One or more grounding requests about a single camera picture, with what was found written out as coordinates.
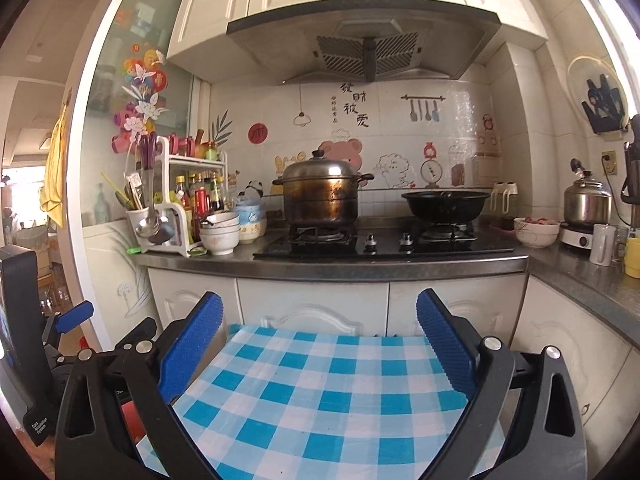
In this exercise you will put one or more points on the grey kitchen countertop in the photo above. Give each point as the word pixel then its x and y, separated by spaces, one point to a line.
pixel 400 262

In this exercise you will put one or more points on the black knife holder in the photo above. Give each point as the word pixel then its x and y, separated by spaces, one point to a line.
pixel 602 107

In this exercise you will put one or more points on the white patterned bowl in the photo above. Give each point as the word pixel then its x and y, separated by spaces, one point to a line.
pixel 536 234

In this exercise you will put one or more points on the white oil container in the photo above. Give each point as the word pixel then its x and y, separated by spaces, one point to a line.
pixel 504 199

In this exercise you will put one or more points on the white kitchen rack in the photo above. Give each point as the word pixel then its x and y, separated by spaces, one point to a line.
pixel 195 161

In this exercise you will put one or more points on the white hot plate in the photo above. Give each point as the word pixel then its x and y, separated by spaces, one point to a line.
pixel 575 237

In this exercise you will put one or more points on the round glass lid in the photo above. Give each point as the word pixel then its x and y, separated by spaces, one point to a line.
pixel 580 75

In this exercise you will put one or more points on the cartoon bear wall sticker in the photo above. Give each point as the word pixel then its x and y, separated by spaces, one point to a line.
pixel 342 150

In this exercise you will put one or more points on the stacked white bowls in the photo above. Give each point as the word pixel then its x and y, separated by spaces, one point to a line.
pixel 220 237

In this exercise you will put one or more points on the yellow green stick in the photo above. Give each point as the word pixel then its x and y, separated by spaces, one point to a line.
pixel 114 184

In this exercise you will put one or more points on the black gas stove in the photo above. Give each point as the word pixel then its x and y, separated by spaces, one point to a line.
pixel 380 245

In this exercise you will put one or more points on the small green clip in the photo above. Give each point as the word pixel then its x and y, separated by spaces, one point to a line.
pixel 135 249

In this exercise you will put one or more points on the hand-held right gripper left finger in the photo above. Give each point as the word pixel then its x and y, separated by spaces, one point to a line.
pixel 192 345

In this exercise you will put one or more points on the yellow hanging cloth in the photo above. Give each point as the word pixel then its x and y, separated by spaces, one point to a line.
pixel 52 175

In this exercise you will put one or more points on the yellow cup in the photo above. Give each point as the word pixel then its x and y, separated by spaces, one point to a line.
pixel 633 257

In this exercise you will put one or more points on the colourful flower decorations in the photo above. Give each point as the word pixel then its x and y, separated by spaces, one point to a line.
pixel 145 105

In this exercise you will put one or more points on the clear glass cup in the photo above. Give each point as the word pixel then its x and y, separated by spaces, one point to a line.
pixel 621 240

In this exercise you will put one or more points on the white lower kitchen cabinet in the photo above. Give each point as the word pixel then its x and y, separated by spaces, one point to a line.
pixel 325 295

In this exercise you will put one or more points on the steel ladle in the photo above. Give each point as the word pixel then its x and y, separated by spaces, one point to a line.
pixel 150 230

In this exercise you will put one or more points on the steel steamer pot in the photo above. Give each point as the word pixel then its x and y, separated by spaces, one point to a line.
pixel 320 195

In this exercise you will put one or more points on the steel kettle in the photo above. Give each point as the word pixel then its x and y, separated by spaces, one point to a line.
pixel 587 202

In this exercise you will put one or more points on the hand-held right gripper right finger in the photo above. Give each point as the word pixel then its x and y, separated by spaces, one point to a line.
pixel 445 345

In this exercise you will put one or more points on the white mug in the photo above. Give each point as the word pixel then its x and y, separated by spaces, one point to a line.
pixel 602 245

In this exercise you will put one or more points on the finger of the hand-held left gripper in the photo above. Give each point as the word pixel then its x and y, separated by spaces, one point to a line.
pixel 75 317

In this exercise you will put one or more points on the row of condiment bottles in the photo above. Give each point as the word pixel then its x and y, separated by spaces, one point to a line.
pixel 202 200

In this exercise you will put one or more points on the black wok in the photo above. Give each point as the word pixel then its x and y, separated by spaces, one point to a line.
pixel 445 205

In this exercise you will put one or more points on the grey range hood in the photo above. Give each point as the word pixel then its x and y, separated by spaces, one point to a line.
pixel 360 30

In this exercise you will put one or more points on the blue white ceramic jar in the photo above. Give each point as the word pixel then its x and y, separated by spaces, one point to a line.
pixel 252 222

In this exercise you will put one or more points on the wall socket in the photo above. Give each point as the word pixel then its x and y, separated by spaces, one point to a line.
pixel 610 162

